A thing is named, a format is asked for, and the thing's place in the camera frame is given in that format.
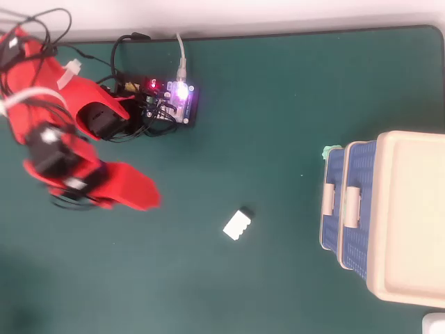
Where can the dark green table mat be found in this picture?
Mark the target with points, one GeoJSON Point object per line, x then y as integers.
{"type": "Point", "coordinates": [243, 156]}

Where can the black controller circuit board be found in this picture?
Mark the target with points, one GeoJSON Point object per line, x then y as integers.
{"type": "Point", "coordinates": [180, 104]}

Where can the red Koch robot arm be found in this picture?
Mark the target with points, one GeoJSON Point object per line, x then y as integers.
{"type": "Point", "coordinates": [31, 69]}

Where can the red gripper black motor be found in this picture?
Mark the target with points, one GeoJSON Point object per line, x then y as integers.
{"type": "Point", "coordinates": [52, 156]}

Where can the white cube block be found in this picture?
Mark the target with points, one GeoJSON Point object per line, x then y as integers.
{"type": "Point", "coordinates": [236, 226]}

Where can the white object corner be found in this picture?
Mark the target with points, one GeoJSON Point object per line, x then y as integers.
{"type": "Point", "coordinates": [434, 323]}

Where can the green putty lump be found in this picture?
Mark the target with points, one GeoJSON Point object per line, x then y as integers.
{"type": "Point", "coordinates": [327, 152]}

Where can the beige plastic drawer cabinet frame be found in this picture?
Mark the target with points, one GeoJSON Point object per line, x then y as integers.
{"type": "Point", "coordinates": [410, 215]}

